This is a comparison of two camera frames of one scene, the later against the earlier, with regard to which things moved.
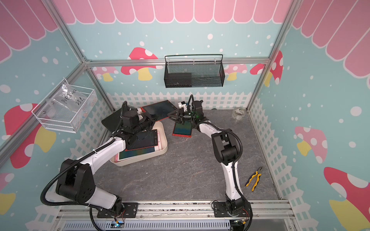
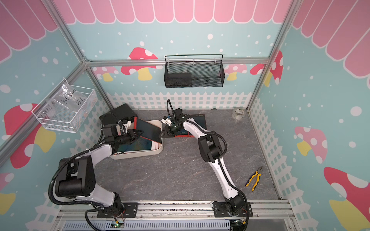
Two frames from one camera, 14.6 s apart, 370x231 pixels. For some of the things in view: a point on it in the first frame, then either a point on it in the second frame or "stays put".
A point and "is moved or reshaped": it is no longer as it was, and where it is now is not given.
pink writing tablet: x=132 y=153 to x=140 y=144
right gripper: x=179 y=116 to x=166 y=133
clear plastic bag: x=68 y=97 stays put
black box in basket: x=178 y=80 stays put
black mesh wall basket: x=194 y=70 stays put
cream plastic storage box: x=162 y=128 is moved or reshaped
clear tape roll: x=238 y=113 stays put
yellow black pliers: x=257 y=173 stays put
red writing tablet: x=183 y=130 stays put
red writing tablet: x=160 y=109 is moved or reshaped
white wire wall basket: x=64 y=109 stays put
